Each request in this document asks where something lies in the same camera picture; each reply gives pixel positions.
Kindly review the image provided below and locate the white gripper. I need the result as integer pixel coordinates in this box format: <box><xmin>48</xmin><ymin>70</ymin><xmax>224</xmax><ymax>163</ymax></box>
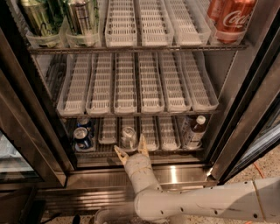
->
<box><xmin>114</xmin><ymin>134</ymin><xmax>151</xmax><ymax>177</ymax></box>

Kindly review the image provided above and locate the silver 7up can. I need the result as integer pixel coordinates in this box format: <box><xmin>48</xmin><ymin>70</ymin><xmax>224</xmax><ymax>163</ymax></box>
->
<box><xmin>121</xmin><ymin>127</ymin><xmax>137</xmax><ymax>150</ymax></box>

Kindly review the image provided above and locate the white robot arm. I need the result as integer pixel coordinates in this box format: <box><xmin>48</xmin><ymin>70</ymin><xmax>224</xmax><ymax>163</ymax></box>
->
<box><xmin>114</xmin><ymin>136</ymin><xmax>280</xmax><ymax>222</ymax></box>

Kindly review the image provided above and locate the clear tray shelf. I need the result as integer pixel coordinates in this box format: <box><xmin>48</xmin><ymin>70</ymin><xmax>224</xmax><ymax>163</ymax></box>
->
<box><xmin>105</xmin><ymin>0</ymin><xmax>137</xmax><ymax>47</ymax></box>
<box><xmin>98</xmin><ymin>117</ymin><xmax>116</xmax><ymax>144</ymax></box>
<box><xmin>86</xmin><ymin>53</ymin><xmax>113</xmax><ymax>115</ymax></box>
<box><xmin>140</xmin><ymin>116</ymin><xmax>159</xmax><ymax>151</ymax></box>
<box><xmin>114</xmin><ymin>52</ymin><xmax>137</xmax><ymax>114</ymax></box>
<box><xmin>120</xmin><ymin>117</ymin><xmax>137</xmax><ymax>152</ymax></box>
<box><xmin>136</xmin><ymin>0</ymin><xmax>174</xmax><ymax>46</ymax></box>
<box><xmin>181</xmin><ymin>52</ymin><xmax>219</xmax><ymax>112</ymax></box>
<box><xmin>137</xmin><ymin>52</ymin><xmax>165</xmax><ymax>113</ymax></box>
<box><xmin>158</xmin><ymin>52</ymin><xmax>191</xmax><ymax>113</ymax></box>
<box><xmin>164</xmin><ymin>0</ymin><xmax>211</xmax><ymax>46</ymax></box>
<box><xmin>57</xmin><ymin>53</ymin><xmax>91</xmax><ymax>116</ymax></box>
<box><xmin>158</xmin><ymin>116</ymin><xmax>180</xmax><ymax>151</ymax></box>

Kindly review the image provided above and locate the blue pepsi can front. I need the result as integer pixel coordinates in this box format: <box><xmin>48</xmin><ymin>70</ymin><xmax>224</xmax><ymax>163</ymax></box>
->
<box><xmin>73</xmin><ymin>127</ymin><xmax>92</xmax><ymax>150</ymax></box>

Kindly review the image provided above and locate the blue pepsi can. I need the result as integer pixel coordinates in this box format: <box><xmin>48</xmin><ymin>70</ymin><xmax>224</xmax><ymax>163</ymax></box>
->
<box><xmin>73</xmin><ymin>127</ymin><xmax>92</xmax><ymax>150</ymax></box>
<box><xmin>77</xmin><ymin>117</ymin><xmax>94</xmax><ymax>135</ymax></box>

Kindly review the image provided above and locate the blue pepsi can rear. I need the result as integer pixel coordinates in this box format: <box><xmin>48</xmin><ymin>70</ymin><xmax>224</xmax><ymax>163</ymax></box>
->
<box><xmin>77</xmin><ymin>117</ymin><xmax>94</xmax><ymax>135</ymax></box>

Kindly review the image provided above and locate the stainless steel fridge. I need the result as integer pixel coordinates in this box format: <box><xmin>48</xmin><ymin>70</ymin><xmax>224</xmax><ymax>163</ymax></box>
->
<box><xmin>0</xmin><ymin>0</ymin><xmax>279</xmax><ymax>214</ymax></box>

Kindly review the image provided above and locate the glass fridge door right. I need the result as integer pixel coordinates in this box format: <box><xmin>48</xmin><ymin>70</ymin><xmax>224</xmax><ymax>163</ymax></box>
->
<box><xmin>208</xmin><ymin>0</ymin><xmax>280</xmax><ymax>184</ymax></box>

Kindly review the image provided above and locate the green silver can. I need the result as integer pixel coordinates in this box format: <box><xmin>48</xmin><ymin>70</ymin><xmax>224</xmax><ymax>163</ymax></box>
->
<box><xmin>64</xmin><ymin>0</ymin><xmax>99</xmax><ymax>46</ymax></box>

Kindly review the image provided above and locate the green can left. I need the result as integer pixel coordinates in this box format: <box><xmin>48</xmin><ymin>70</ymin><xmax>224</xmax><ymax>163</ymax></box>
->
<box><xmin>20</xmin><ymin>0</ymin><xmax>63</xmax><ymax>47</ymax></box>

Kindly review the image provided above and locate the red coca-cola can front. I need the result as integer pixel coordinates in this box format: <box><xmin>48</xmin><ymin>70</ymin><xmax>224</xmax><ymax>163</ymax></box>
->
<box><xmin>216</xmin><ymin>0</ymin><xmax>256</xmax><ymax>44</ymax></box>

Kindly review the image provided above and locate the red coca-cola can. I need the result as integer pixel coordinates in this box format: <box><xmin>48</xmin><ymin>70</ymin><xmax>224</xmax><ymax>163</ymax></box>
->
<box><xmin>216</xmin><ymin>0</ymin><xmax>256</xmax><ymax>44</ymax></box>
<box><xmin>207</xmin><ymin>0</ymin><xmax>225</xmax><ymax>22</ymax></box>

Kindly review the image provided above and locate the red coca-cola can rear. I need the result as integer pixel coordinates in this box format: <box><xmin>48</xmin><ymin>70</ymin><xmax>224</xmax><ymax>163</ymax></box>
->
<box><xmin>207</xmin><ymin>0</ymin><xmax>225</xmax><ymax>22</ymax></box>

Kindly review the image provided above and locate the brown drink bottle white cap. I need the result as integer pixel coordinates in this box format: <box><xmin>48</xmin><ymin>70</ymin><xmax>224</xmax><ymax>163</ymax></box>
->
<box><xmin>185</xmin><ymin>115</ymin><xmax>207</xmax><ymax>149</ymax></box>

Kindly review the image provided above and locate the middle wire shelf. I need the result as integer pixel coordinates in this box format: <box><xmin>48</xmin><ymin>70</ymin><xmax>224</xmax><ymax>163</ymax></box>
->
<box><xmin>59</xmin><ymin>110</ymin><xmax>220</xmax><ymax>119</ymax></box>

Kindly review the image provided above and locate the wire shelf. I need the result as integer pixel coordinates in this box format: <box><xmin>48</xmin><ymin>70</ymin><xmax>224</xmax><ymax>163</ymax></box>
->
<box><xmin>59</xmin><ymin>110</ymin><xmax>220</xmax><ymax>119</ymax></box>
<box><xmin>28</xmin><ymin>44</ymin><xmax>249</xmax><ymax>55</ymax></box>

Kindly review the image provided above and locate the orange cable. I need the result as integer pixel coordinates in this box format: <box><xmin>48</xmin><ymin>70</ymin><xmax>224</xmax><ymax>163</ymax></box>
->
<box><xmin>253</xmin><ymin>163</ymin><xmax>266</xmax><ymax>179</ymax></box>

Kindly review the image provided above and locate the top wire shelf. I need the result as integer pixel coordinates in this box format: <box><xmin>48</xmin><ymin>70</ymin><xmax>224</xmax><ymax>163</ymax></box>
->
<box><xmin>28</xmin><ymin>44</ymin><xmax>249</xmax><ymax>55</ymax></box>

